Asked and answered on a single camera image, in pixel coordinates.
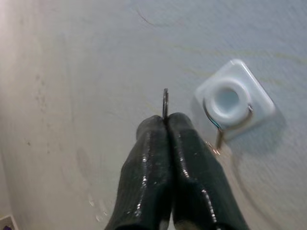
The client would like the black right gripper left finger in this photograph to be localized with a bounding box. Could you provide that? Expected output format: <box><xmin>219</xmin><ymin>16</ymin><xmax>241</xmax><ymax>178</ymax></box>
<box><xmin>112</xmin><ymin>115</ymin><xmax>172</xmax><ymax>230</ymax></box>

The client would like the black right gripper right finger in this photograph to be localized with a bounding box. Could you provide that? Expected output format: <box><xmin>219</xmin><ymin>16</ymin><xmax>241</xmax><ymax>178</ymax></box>
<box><xmin>167</xmin><ymin>112</ymin><xmax>250</xmax><ymax>230</ymax></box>

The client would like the metal key ring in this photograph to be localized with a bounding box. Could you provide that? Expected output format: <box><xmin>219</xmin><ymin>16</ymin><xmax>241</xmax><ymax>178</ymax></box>
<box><xmin>161</xmin><ymin>88</ymin><xmax>170</xmax><ymax>120</ymax></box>

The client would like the white wall hook with wire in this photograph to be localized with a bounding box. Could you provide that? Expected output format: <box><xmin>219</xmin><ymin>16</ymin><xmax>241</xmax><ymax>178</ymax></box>
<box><xmin>194</xmin><ymin>58</ymin><xmax>276</xmax><ymax>150</ymax></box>

